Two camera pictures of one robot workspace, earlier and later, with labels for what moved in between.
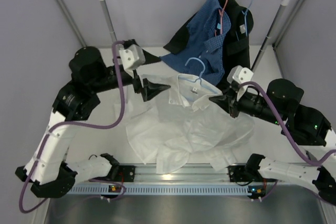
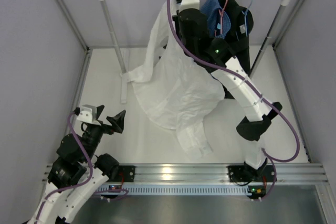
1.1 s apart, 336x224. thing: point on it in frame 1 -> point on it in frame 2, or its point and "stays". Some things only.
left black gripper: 148,89 -> 117,122
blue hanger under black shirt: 244,13 stays
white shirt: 190,120 -> 172,88
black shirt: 235,48 stays
